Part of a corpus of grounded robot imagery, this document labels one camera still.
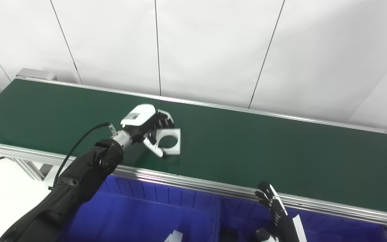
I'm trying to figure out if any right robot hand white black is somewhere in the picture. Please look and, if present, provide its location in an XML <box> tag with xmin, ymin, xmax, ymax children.
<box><xmin>254</xmin><ymin>181</ymin><xmax>308</xmax><ymax>242</ymax></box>

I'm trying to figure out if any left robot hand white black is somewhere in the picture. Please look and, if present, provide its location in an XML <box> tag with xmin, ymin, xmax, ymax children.
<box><xmin>120</xmin><ymin>104</ymin><xmax>176</xmax><ymax>158</ymax></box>

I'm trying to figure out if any white square part round hole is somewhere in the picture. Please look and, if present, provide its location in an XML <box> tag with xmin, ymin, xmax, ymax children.
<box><xmin>155</xmin><ymin>128</ymin><xmax>182</xmax><ymax>156</ymax></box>
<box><xmin>161</xmin><ymin>230</ymin><xmax>184</xmax><ymax>242</ymax></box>

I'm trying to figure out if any black part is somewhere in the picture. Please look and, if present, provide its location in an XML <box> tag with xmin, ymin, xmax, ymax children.
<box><xmin>220</xmin><ymin>227</ymin><xmax>248</xmax><ymax>242</ymax></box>

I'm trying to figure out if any green conveyor belt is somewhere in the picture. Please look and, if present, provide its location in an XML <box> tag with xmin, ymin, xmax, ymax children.
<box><xmin>0</xmin><ymin>77</ymin><xmax>387</xmax><ymax>231</ymax></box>
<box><xmin>0</xmin><ymin>79</ymin><xmax>387</xmax><ymax>216</ymax></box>

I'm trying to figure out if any grey conveyor end housing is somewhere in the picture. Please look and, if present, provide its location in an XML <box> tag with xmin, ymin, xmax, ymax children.
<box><xmin>15</xmin><ymin>68</ymin><xmax>58</xmax><ymax>81</ymax></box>

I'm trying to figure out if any aluminium conveyor leg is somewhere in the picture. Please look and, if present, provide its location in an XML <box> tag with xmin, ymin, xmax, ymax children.
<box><xmin>10</xmin><ymin>158</ymin><xmax>51</xmax><ymax>182</ymax></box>

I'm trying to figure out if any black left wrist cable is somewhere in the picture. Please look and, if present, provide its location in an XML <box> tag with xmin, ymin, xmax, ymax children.
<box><xmin>48</xmin><ymin>122</ymin><xmax>118</xmax><ymax>191</ymax></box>

